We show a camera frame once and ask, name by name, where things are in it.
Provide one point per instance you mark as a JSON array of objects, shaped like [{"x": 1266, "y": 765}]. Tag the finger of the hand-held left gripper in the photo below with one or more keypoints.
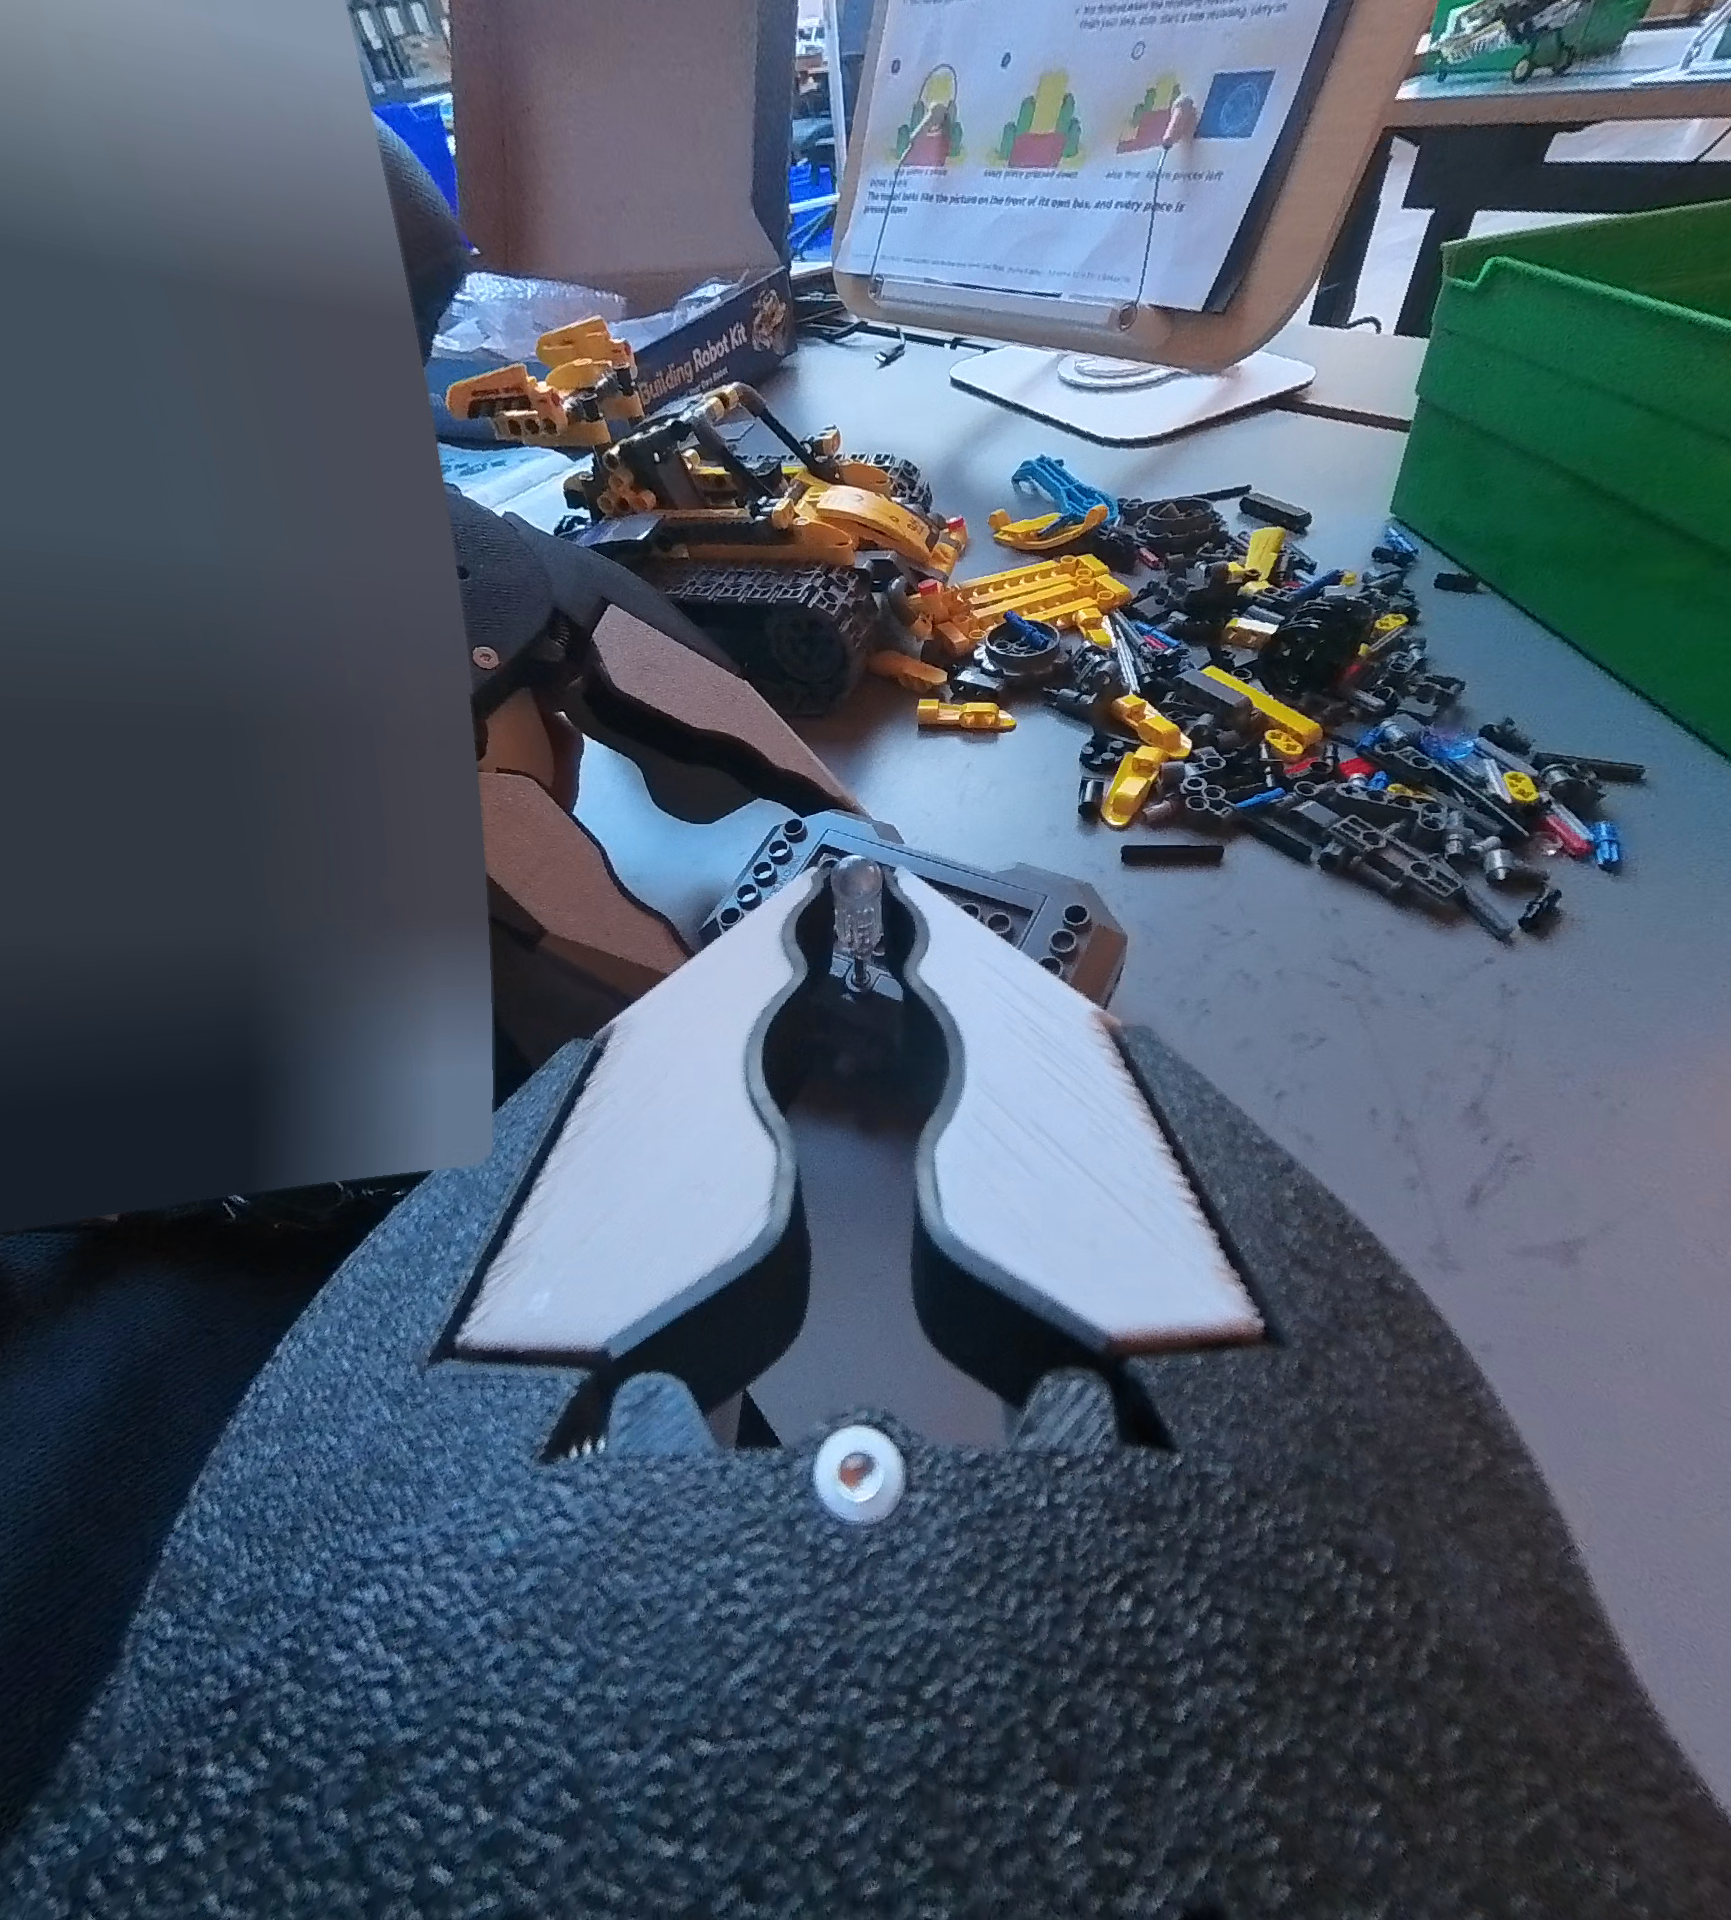
[
  {"x": 567, "y": 888},
  {"x": 717, "y": 712}
]

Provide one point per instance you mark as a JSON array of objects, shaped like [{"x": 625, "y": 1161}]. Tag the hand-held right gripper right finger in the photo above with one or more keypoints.
[{"x": 1075, "y": 1185}]

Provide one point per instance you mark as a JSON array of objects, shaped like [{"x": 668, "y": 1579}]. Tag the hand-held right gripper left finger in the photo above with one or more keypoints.
[{"x": 639, "y": 1185}]

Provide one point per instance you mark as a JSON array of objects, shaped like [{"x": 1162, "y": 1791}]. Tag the grey studded battery box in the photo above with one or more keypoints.
[{"x": 1015, "y": 900}]

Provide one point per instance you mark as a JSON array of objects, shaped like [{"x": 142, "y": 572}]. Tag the yellow tracked toy vehicle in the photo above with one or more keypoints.
[{"x": 775, "y": 513}]

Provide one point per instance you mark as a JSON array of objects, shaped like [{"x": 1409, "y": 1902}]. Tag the long yellow panel piece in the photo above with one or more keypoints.
[{"x": 967, "y": 714}]

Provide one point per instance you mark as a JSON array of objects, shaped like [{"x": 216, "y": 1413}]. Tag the clear plastic bag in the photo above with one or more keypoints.
[{"x": 503, "y": 309}]

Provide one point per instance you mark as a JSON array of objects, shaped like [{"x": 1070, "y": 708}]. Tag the black axle rod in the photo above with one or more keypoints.
[{"x": 1172, "y": 854}]

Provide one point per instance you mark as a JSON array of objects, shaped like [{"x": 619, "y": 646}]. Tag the short yellow curved piece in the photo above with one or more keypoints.
[{"x": 1136, "y": 785}]

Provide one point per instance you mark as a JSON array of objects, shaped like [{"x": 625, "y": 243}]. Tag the blue curved brick piece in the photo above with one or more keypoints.
[{"x": 1060, "y": 488}]

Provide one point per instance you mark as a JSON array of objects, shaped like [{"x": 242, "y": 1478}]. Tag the dark blue kit box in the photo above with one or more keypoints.
[{"x": 611, "y": 135}]

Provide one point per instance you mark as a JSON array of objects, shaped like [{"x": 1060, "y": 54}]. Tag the blue storage bin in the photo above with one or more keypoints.
[{"x": 409, "y": 128}]

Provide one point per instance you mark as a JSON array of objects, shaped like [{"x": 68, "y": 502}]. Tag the pile of small brick pieces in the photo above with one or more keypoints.
[{"x": 1256, "y": 706}]

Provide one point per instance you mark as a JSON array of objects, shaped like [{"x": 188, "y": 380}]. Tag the wooden document stand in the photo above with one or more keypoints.
[{"x": 1212, "y": 396}]

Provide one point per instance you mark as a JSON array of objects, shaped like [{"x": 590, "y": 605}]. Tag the printed instruction sheet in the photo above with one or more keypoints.
[{"x": 1075, "y": 194}]

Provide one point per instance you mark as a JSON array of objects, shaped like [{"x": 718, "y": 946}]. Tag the green plastic bin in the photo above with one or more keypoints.
[{"x": 1600, "y": 451}]

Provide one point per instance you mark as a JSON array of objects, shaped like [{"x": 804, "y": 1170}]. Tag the green toy model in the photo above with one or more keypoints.
[{"x": 1539, "y": 44}]

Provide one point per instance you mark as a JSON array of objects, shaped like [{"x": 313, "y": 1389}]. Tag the wood-edged grey table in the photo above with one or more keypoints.
[{"x": 1629, "y": 96}]

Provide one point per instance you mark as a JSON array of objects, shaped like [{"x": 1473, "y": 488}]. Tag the yellow long beam frame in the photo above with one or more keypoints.
[{"x": 1044, "y": 592}]

